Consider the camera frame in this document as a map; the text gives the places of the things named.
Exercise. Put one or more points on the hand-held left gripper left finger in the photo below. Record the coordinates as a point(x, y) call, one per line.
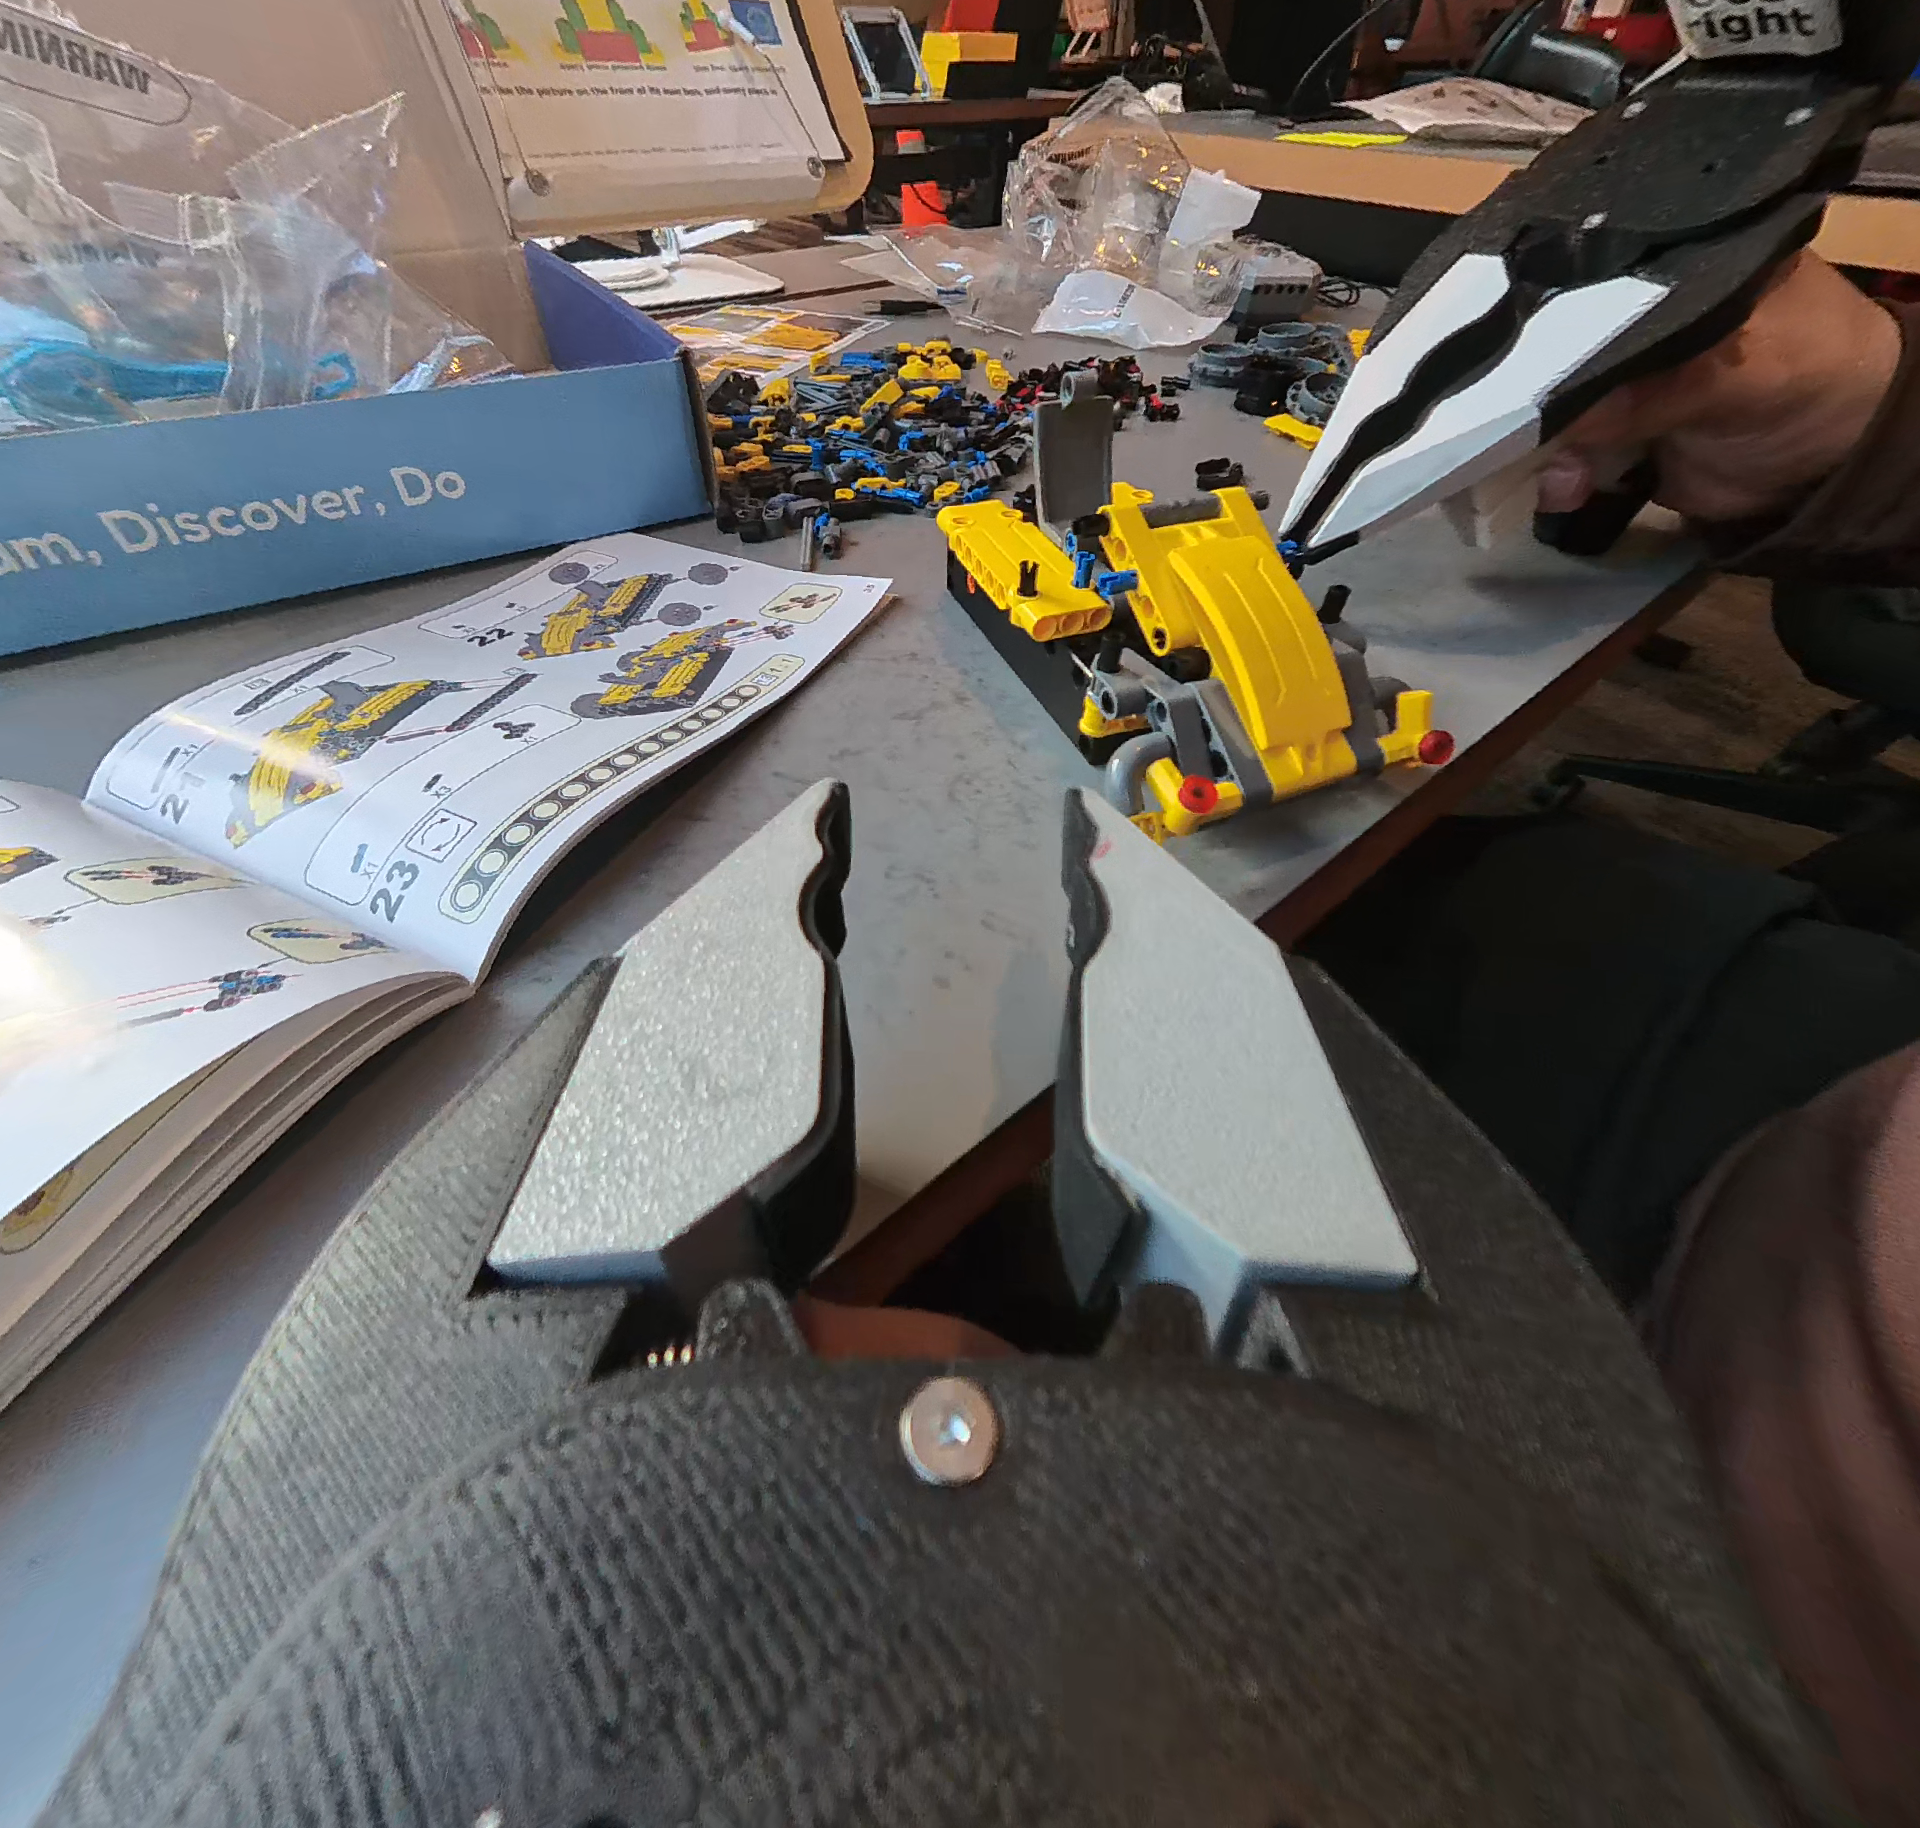
point(675, 1079)

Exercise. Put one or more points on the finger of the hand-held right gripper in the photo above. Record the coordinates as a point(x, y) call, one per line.
point(1500, 404)
point(1405, 389)

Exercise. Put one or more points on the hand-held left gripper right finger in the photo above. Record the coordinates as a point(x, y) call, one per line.
point(1231, 1109)

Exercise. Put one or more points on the yellow toy vehicle model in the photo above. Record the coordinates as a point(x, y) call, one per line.
point(1216, 644)

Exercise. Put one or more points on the pile of small building parts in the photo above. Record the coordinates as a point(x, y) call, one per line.
point(871, 419)

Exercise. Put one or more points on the grey desk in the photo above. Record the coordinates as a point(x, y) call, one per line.
point(900, 719)

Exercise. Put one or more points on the person's right hand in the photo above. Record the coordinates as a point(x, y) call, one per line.
point(1771, 404)

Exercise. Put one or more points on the pile of yellow beams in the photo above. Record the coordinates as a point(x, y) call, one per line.
point(1296, 424)

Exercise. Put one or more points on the group of grey toothed wheels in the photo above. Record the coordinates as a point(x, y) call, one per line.
point(1275, 374)

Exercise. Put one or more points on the grey motor block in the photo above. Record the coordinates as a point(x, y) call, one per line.
point(1275, 281)

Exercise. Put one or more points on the background wooden table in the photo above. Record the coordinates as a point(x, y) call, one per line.
point(1320, 171)

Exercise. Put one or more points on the crumpled clear plastic bag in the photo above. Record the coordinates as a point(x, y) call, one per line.
point(1110, 223)

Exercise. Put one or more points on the black monitor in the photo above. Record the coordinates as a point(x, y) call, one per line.
point(1275, 14)

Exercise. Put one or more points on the instruction booklet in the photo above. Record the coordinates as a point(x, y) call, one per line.
point(361, 809)

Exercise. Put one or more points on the black office chair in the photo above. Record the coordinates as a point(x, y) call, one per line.
point(1771, 748)

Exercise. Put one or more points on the sticker sheet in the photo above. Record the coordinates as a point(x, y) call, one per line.
point(765, 333)

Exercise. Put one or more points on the blue cardboard box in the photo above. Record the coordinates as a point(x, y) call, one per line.
point(301, 508)

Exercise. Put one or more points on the clear plastic bag with parts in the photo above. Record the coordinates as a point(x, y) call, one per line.
point(210, 238)

